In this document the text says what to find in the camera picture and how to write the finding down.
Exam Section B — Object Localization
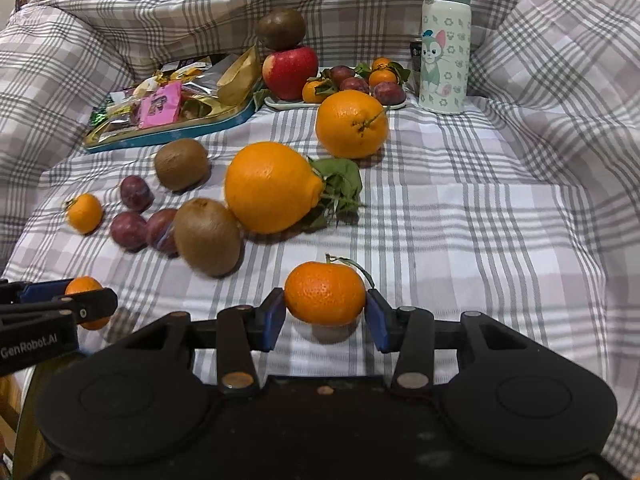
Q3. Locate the green candy wrapper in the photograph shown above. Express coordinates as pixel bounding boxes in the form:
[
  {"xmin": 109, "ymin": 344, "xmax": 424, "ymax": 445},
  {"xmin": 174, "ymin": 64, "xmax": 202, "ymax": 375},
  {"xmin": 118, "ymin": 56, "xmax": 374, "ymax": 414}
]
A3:
[{"xmin": 89, "ymin": 108, "xmax": 108, "ymax": 128}]

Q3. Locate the plum on plate rear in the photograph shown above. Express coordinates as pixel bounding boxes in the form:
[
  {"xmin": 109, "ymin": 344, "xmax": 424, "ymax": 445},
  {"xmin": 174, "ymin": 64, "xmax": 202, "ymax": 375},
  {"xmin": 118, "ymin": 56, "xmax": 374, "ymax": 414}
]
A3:
[{"xmin": 329, "ymin": 65, "xmax": 355, "ymax": 88}]

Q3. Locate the mandarin on plate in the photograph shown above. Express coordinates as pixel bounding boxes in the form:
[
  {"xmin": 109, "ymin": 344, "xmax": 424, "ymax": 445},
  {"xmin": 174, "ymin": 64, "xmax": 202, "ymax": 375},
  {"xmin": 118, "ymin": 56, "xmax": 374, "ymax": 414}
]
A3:
[
  {"xmin": 371, "ymin": 58, "xmax": 392, "ymax": 70},
  {"xmin": 368, "ymin": 68, "xmax": 398, "ymax": 88},
  {"xmin": 302, "ymin": 78, "xmax": 334, "ymax": 104}
]

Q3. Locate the pink snack packet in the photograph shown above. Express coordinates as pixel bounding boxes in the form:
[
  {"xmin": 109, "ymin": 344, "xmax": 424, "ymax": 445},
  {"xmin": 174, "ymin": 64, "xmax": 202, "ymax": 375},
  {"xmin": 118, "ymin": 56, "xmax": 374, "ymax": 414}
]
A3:
[{"xmin": 139, "ymin": 80, "xmax": 182, "ymax": 129}]

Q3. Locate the mandarin on plate middle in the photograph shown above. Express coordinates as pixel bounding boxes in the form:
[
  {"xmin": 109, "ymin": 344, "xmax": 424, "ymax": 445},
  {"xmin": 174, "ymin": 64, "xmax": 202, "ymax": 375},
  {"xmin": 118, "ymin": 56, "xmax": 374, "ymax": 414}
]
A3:
[{"xmin": 368, "ymin": 68, "xmax": 398, "ymax": 88}]

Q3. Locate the plaid grey bed sheet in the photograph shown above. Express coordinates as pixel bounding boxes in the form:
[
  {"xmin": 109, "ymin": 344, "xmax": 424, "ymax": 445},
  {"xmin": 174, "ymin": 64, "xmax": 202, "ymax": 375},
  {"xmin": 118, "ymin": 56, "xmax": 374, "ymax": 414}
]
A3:
[{"xmin": 1, "ymin": 0, "xmax": 639, "ymax": 477}]

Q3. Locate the blue gold snack tin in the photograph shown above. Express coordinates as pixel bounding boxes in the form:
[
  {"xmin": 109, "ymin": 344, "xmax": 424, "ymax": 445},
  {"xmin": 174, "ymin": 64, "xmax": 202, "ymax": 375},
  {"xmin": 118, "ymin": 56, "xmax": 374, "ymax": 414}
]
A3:
[{"xmin": 82, "ymin": 54, "xmax": 262, "ymax": 153}]

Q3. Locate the dark kiwi atop apple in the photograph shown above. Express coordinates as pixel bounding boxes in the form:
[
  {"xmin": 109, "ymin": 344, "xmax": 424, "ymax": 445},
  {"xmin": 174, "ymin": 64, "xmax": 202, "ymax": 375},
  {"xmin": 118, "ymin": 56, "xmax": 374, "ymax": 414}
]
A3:
[{"xmin": 256, "ymin": 9, "xmax": 306, "ymax": 51}]

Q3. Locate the silver foil snack packet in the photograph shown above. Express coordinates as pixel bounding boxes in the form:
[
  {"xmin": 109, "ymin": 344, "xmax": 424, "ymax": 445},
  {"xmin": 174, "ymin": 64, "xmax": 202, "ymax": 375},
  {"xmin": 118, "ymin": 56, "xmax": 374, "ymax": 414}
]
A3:
[{"xmin": 182, "ymin": 53, "xmax": 239, "ymax": 98}]

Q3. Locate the brown kiwi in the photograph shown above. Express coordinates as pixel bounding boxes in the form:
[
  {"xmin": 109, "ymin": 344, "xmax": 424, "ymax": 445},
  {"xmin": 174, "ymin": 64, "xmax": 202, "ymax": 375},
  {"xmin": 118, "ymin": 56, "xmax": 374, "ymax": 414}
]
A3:
[
  {"xmin": 154, "ymin": 139, "xmax": 209, "ymax": 192},
  {"xmin": 174, "ymin": 197, "xmax": 243, "ymax": 278}
]

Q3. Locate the mandarin on plate rear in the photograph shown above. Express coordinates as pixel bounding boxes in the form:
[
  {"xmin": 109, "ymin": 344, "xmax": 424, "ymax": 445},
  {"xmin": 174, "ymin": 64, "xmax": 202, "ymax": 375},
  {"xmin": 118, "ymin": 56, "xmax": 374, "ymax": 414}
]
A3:
[{"xmin": 371, "ymin": 58, "xmax": 392, "ymax": 70}]

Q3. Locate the white fruit plate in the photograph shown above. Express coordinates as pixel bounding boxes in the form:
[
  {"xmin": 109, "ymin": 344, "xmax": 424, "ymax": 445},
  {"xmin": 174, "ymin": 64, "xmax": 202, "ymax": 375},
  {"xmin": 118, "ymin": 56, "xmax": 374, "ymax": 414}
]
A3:
[{"xmin": 262, "ymin": 65, "xmax": 408, "ymax": 112}]

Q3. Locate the red apple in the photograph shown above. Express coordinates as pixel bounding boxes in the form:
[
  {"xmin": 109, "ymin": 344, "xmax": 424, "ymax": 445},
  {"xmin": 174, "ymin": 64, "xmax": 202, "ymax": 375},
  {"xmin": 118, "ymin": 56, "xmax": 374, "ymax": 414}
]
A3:
[{"xmin": 262, "ymin": 46, "xmax": 319, "ymax": 101}]

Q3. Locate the gold paper snack bag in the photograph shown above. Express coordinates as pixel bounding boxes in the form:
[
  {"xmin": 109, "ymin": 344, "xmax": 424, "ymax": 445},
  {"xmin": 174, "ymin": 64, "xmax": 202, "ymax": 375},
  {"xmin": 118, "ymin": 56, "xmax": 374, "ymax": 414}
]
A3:
[{"xmin": 217, "ymin": 44, "xmax": 262, "ymax": 106}]

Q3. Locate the small mandarin with stem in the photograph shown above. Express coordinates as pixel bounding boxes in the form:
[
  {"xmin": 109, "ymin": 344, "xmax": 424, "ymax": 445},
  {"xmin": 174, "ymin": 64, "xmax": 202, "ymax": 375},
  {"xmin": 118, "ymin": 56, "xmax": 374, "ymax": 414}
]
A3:
[{"xmin": 283, "ymin": 254, "xmax": 375, "ymax": 327}]

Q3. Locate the mandarin on plate left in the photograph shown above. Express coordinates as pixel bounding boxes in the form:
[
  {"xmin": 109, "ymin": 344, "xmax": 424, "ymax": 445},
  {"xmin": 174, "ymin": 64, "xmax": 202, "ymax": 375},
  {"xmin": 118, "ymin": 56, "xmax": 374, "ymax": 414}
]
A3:
[{"xmin": 302, "ymin": 78, "xmax": 334, "ymax": 104}]

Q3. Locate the plum on plate middle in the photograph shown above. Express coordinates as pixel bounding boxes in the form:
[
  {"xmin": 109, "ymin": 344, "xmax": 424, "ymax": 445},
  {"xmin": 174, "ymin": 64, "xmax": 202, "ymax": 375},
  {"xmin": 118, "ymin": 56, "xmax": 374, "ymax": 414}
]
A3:
[{"xmin": 340, "ymin": 76, "xmax": 370, "ymax": 94}]

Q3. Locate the purple plum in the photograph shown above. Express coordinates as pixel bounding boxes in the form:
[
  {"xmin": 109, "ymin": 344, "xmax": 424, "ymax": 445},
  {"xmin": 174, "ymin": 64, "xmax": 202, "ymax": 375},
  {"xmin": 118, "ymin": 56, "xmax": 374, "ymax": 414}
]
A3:
[
  {"xmin": 119, "ymin": 176, "xmax": 154, "ymax": 212},
  {"xmin": 110, "ymin": 211, "xmax": 148, "ymax": 252},
  {"xmin": 146, "ymin": 208, "xmax": 178, "ymax": 256}
]

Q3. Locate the round orange with stem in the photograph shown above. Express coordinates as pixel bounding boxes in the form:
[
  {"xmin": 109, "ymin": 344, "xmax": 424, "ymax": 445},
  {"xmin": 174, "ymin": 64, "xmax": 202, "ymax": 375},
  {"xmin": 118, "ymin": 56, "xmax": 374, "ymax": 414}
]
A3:
[{"xmin": 316, "ymin": 90, "xmax": 388, "ymax": 159}]

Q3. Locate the plum on plate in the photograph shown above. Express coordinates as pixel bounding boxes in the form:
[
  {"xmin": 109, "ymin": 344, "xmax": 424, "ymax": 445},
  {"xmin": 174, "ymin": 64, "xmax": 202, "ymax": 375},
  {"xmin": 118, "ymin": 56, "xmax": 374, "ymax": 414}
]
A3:
[
  {"xmin": 329, "ymin": 65, "xmax": 355, "ymax": 88},
  {"xmin": 372, "ymin": 81, "xmax": 406, "ymax": 106},
  {"xmin": 340, "ymin": 76, "xmax": 370, "ymax": 94}
]

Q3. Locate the cartoon cat water bottle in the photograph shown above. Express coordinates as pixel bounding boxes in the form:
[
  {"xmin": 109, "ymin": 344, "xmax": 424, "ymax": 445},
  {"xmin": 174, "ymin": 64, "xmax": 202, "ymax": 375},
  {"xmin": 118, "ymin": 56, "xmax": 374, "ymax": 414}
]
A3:
[{"xmin": 420, "ymin": 0, "xmax": 472, "ymax": 115}]

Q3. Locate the large orange with leaves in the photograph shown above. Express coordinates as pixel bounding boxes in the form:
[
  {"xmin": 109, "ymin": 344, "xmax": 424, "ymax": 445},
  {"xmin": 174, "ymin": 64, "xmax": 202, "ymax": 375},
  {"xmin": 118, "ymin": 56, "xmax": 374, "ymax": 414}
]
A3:
[{"xmin": 224, "ymin": 142, "xmax": 363, "ymax": 235}]

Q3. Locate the plum on plate right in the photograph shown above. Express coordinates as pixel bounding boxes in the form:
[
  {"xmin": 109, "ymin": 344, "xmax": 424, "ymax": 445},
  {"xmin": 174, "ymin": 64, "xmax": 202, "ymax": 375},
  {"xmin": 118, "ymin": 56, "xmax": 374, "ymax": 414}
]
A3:
[{"xmin": 372, "ymin": 81, "xmax": 406, "ymax": 106}]

